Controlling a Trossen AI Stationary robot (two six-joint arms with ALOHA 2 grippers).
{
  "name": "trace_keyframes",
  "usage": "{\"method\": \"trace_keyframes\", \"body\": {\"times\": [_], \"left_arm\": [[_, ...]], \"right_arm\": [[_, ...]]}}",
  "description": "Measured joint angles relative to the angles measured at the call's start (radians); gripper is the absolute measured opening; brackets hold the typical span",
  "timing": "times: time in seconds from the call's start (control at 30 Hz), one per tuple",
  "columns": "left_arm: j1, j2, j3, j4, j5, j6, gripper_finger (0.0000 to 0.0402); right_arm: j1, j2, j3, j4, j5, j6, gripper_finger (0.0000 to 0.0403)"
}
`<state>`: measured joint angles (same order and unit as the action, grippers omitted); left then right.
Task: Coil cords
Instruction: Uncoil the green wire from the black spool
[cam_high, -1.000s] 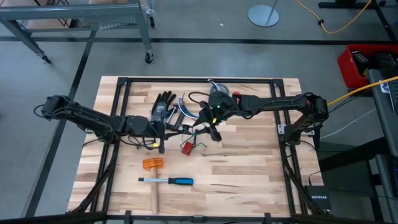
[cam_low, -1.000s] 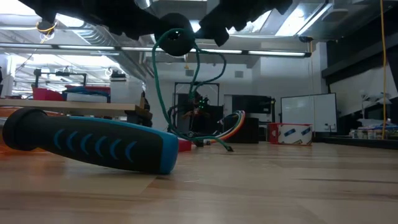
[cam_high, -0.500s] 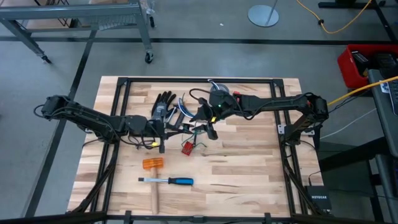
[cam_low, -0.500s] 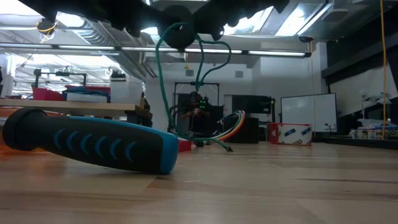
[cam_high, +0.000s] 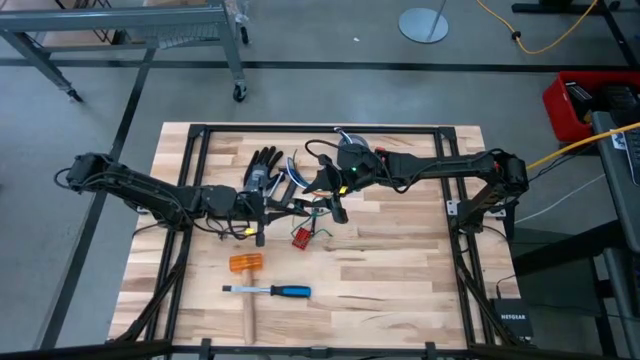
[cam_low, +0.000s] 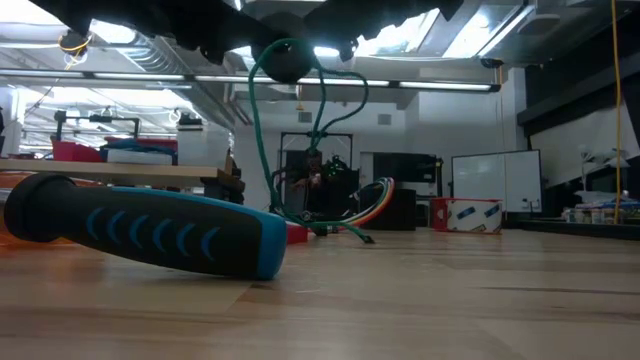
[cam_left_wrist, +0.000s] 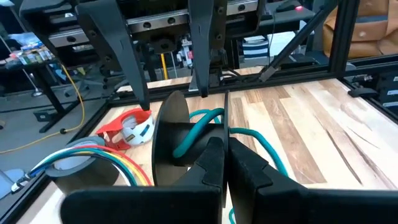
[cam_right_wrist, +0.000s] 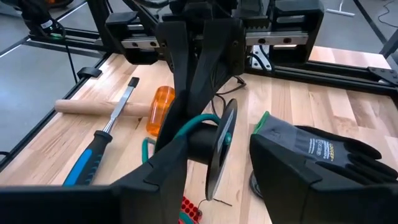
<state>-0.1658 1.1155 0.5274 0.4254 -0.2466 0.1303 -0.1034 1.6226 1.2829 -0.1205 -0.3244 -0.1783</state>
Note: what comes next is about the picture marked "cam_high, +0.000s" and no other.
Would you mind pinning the black floor stand frame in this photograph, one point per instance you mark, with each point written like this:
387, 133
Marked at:
550, 7

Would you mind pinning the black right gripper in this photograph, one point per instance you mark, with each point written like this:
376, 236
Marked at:
360, 167

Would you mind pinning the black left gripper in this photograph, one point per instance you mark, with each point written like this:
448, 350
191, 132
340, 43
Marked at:
247, 205

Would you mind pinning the black and grey work glove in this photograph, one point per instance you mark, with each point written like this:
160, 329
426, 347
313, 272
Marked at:
265, 157

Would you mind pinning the grey metal cart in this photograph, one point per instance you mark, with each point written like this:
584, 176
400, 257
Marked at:
125, 19

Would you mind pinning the black device in bin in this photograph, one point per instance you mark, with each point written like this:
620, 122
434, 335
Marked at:
617, 97
579, 100

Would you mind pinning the silver metal bracket plate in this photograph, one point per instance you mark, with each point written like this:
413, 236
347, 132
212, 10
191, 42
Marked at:
453, 207

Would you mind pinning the red plastic terminal block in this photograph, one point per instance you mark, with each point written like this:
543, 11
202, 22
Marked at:
301, 239

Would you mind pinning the black Netgear network switch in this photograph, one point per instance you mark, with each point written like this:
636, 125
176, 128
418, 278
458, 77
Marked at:
512, 317

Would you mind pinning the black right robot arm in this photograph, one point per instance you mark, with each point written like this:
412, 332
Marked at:
450, 162

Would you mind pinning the orange head wooden mallet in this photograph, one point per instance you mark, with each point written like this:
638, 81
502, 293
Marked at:
246, 262

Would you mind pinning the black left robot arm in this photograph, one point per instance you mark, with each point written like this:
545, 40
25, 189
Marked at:
150, 192

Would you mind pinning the grey side desk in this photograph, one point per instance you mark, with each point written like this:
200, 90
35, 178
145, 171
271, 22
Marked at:
615, 175

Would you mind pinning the black C-clamp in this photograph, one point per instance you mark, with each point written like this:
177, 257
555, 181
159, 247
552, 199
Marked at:
291, 185

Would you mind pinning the black aluminium table frame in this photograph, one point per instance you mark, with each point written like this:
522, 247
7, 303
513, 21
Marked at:
320, 129

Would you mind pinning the round grey stand base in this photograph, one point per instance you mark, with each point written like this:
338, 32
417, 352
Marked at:
422, 25

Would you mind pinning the red plastic bin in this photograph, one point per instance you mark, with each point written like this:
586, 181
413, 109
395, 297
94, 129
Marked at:
555, 115

